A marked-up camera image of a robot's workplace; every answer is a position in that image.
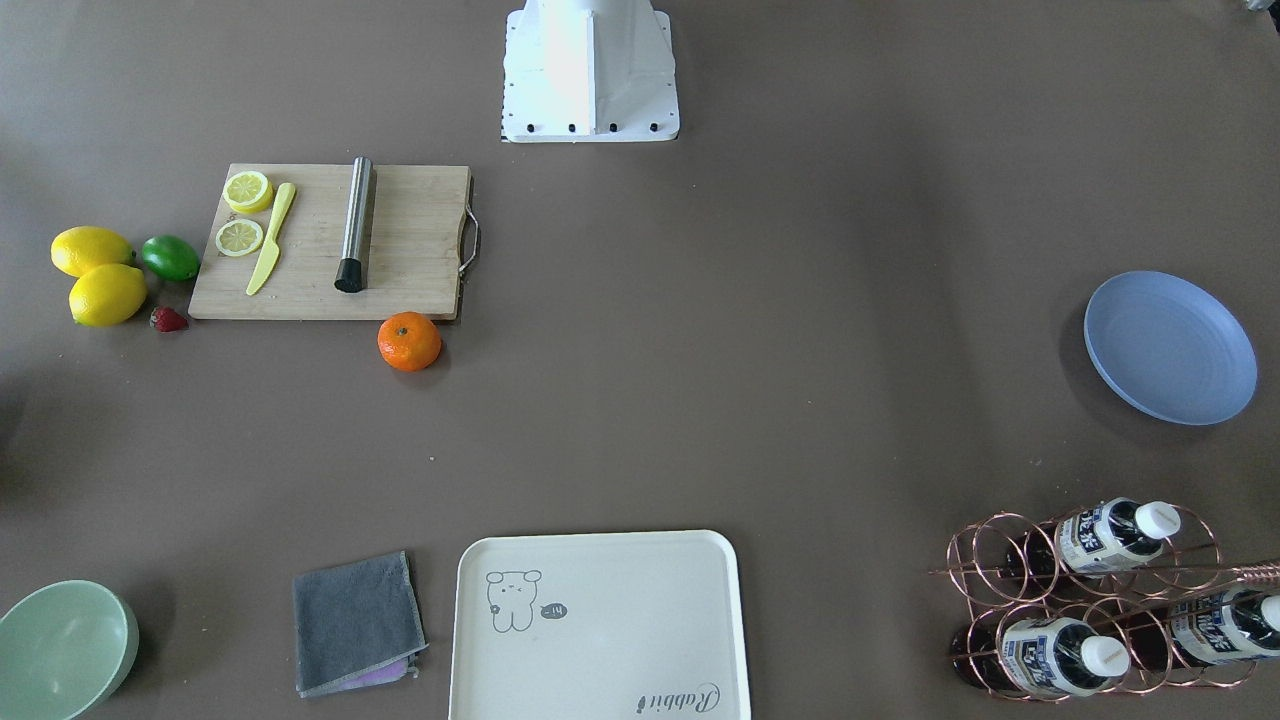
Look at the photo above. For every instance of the orange mandarin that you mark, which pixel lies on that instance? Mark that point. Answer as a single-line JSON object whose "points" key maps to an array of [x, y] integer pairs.
{"points": [[409, 342]]}

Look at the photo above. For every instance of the blue plate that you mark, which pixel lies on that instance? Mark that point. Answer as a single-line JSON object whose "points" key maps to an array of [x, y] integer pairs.
{"points": [[1170, 349]]}

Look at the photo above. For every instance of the cream rabbit tray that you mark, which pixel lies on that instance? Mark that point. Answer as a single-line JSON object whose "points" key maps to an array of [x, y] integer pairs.
{"points": [[634, 625]]}

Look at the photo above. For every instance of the steel muddler black tip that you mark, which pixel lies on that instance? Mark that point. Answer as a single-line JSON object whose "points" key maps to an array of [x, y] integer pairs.
{"points": [[351, 273]]}

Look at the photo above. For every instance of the grey folded cloth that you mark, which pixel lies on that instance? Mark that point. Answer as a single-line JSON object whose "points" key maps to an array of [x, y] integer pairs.
{"points": [[356, 625]]}

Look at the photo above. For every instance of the bamboo cutting board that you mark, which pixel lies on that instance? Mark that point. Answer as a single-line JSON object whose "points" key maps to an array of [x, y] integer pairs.
{"points": [[413, 254]]}

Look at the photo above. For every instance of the yellow plastic knife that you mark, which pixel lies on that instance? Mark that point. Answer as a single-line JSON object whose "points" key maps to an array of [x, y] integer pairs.
{"points": [[270, 249]]}

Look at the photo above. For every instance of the lemon slice flat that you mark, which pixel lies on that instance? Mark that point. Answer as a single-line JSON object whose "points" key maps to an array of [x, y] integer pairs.
{"points": [[239, 237]]}

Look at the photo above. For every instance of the lemon half thick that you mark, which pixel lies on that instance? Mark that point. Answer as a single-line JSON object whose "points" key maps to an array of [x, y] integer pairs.
{"points": [[248, 192]]}

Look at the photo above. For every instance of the red strawberry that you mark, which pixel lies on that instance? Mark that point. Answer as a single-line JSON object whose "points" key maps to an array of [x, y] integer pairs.
{"points": [[164, 319]]}

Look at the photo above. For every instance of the green lime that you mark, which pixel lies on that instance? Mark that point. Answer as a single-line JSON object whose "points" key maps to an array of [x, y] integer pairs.
{"points": [[170, 257]]}

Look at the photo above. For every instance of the tea bottle upper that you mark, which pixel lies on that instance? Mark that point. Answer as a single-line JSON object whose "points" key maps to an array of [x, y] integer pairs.
{"points": [[1117, 535]]}

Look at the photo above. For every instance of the tea bottle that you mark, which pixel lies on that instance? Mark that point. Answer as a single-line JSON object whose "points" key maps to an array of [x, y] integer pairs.
{"points": [[1117, 535], [1234, 626], [1039, 659]]}

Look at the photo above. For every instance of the yellow lemon lower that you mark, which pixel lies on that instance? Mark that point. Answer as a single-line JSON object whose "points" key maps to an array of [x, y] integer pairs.
{"points": [[107, 295]]}

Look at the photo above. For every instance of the yellow lemon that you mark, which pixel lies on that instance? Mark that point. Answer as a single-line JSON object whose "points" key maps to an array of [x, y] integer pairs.
{"points": [[107, 295], [78, 250]]}

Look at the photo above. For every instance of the yellow lemon upper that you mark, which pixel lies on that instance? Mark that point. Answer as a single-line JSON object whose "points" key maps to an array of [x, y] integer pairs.
{"points": [[78, 250]]}

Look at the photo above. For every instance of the green bowl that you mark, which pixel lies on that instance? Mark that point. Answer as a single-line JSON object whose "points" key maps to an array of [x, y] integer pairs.
{"points": [[64, 649]]}

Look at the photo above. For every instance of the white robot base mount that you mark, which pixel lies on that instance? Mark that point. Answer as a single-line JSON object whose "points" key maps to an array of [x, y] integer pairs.
{"points": [[589, 72]]}

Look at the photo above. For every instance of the copper wire bottle rack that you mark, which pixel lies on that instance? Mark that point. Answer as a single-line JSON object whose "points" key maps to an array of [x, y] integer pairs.
{"points": [[1191, 565]]}

